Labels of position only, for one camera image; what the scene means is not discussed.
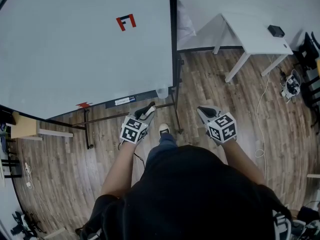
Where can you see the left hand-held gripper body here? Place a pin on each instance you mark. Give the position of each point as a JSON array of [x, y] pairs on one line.
[[132, 131]]

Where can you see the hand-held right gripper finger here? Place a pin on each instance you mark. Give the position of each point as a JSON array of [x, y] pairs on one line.
[[203, 116], [211, 111]]

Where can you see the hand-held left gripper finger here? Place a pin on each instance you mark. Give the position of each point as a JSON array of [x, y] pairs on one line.
[[152, 116], [140, 112]]

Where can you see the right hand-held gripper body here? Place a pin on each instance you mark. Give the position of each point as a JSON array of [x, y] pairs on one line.
[[223, 129]]

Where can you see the person's left forearm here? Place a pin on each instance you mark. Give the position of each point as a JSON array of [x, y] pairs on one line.
[[118, 169]]

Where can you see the person's right forearm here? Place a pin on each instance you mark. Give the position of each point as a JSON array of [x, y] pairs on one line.
[[242, 161]]

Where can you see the large white whiteboard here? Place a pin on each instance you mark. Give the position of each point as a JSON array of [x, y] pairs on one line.
[[75, 59]]

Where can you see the small black box device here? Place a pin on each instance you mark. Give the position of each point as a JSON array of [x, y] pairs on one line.
[[276, 31]]

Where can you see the person's white shoe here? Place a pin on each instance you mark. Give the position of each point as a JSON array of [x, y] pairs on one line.
[[164, 129]]

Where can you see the person's blue jeans leg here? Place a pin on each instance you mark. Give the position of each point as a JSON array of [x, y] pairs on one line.
[[161, 146]]

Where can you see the person's black shirt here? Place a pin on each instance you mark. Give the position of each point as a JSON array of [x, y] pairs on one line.
[[185, 196]]

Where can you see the white plastic bag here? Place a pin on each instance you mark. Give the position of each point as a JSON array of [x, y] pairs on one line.
[[185, 26]]

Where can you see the black office chair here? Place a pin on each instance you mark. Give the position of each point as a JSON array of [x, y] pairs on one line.
[[308, 50], [316, 116]]

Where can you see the light wooden desk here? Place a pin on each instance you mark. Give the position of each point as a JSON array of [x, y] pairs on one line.
[[25, 127]]

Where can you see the yellow round table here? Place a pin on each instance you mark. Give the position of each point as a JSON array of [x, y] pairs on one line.
[[318, 65]]

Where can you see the white side table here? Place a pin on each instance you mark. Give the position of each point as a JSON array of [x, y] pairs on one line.
[[2, 169]]

